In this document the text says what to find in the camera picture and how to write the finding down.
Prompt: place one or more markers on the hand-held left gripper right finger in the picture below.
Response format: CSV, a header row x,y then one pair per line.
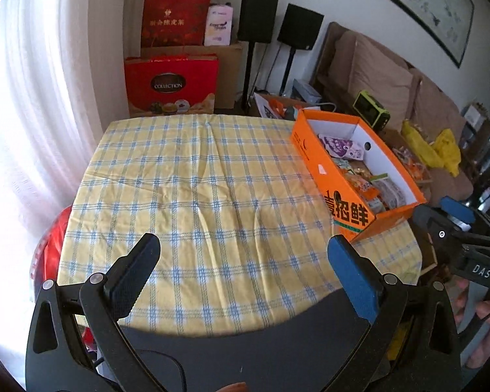
x,y
351,277

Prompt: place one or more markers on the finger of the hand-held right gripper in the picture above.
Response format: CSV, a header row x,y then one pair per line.
x,y
457,210
431,220

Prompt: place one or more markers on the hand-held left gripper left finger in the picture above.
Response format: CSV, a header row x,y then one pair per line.
x,y
134,277

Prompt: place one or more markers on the green pastry packet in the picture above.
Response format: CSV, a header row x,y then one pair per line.
x,y
388,192

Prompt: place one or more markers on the orange snack packet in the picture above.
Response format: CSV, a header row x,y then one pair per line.
x,y
365,183

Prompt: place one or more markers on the small colourful snack packet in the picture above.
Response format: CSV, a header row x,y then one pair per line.
x,y
347,167

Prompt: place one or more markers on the purple spout pouch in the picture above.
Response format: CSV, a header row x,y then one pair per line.
x,y
343,147

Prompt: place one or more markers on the orange cardboard box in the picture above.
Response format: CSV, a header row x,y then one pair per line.
x,y
310,151

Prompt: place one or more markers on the brown sofa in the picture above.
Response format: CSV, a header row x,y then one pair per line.
x,y
445,179

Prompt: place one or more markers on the cardboard tray of snacks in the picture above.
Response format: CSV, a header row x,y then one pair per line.
x,y
412,167

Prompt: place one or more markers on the dark wooden cabinet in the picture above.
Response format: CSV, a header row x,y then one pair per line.
x,y
488,159

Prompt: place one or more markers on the red plastic object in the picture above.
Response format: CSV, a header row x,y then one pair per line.
x,y
51,245

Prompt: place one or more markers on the yellow plaid tablecloth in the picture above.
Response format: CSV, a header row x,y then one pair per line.
x,y
208,212

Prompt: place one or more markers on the beige sofa cushion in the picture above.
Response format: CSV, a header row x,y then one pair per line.
x,y
437,106
375,69

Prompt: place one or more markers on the green black power station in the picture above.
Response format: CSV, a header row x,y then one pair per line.
x,y
371,108

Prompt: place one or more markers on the white paper bag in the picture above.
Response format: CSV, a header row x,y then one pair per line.
x,y
269,106

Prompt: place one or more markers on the black speaker stand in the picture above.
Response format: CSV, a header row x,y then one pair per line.
x,y
288,69
249,73

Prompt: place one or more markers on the white sheer curtain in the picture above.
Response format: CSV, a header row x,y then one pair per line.
x,y
45,90

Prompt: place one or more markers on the brown cardboard box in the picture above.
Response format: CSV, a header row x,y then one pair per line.
x,y
228,73

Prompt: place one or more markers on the black speaker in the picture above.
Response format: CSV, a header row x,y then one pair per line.
x,y
258,16
300,26

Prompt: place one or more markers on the red gift bag gold print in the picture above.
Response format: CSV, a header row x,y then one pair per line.
x,y
175,20

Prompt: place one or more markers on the white pink tissue pack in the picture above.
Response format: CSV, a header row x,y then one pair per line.
x,y
218,24

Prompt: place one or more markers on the framed wall painting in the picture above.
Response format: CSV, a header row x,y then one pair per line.
x,y
416,0

